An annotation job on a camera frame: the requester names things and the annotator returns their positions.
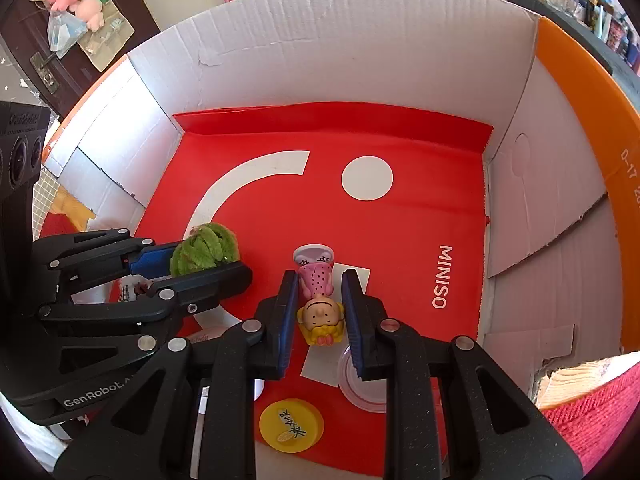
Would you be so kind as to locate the dark brown door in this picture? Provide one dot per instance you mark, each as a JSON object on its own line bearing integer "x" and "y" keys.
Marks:
{"x": 20, "y": 25}

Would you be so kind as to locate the blonde doll figure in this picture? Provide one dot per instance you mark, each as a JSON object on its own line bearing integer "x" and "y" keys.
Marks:
{"x": 320, "y": 315}

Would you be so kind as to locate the clear round lid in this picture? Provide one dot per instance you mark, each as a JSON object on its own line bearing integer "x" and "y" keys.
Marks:
{"x": 362, "y": 395}

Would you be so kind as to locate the pink plush toys on door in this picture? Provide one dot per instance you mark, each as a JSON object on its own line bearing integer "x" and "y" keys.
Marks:
{"x": 107, "y": 40}

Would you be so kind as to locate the row of cosmetic bottles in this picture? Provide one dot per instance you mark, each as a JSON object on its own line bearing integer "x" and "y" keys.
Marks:
{"x": 610, "y": 25}

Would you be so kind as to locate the red knitted mat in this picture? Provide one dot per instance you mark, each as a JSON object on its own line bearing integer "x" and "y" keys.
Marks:
{"x": 590, "y": 410}

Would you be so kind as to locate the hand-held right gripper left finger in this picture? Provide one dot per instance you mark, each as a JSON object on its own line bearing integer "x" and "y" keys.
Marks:
{"x": 290, "y": 320}

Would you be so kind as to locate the clear plastic bag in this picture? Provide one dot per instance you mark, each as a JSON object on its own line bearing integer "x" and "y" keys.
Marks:
{"x": 65, "y": 32}

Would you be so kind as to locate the red paper bag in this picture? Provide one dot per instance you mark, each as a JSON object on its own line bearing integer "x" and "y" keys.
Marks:
{"x": 400, "y": 260}

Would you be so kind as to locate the green fuzzy plush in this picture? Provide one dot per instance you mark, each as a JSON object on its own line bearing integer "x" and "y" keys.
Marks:
{"x": 205, "y": 250}

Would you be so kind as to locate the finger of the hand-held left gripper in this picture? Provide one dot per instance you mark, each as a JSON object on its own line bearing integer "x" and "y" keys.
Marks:
{"x": 215, "y": 280}
{"x": 150, "y": 260}

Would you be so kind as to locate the peach plush toy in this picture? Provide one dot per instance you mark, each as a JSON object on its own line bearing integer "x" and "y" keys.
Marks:
{"x": 90, "y": 10}

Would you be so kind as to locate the white cardboard box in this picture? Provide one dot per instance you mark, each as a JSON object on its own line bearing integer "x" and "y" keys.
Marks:
{"x": 350, "y": 60}

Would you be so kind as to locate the yellow round cap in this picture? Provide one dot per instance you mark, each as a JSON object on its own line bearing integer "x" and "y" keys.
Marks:
{"x": 290, "y": 425}

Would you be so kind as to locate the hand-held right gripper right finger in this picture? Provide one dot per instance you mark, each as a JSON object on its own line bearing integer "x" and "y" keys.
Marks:
{"x": 351, "y": 320}

